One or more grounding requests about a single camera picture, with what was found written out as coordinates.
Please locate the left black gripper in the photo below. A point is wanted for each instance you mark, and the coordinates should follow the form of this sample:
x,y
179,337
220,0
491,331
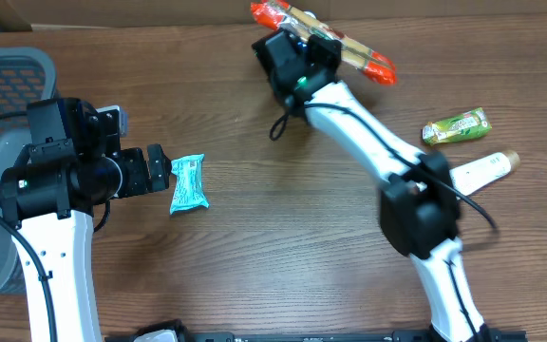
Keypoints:
x,y
160,163

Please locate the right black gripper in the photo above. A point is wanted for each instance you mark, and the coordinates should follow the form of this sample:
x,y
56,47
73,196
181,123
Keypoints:
x,y
328,47

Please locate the teal snack packet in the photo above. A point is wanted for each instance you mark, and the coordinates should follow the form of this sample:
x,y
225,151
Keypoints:
x,y
189,193

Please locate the orange spaghetti packet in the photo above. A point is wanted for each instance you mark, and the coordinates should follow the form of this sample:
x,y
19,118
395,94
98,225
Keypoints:
x,y
278,14

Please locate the green juice carton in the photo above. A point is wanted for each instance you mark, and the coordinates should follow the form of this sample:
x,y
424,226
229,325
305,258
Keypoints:
x,y
470,125

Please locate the white cream tube gold cap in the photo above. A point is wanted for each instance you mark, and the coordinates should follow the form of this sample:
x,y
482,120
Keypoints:
x,y
473,176

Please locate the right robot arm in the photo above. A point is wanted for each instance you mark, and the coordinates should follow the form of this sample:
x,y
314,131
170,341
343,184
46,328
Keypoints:
x,y
419,205

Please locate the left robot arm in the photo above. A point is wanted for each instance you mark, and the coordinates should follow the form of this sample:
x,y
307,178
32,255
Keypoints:
x,y
76,163

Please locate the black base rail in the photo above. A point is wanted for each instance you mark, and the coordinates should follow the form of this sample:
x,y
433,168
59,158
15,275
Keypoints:
x,y
175,330

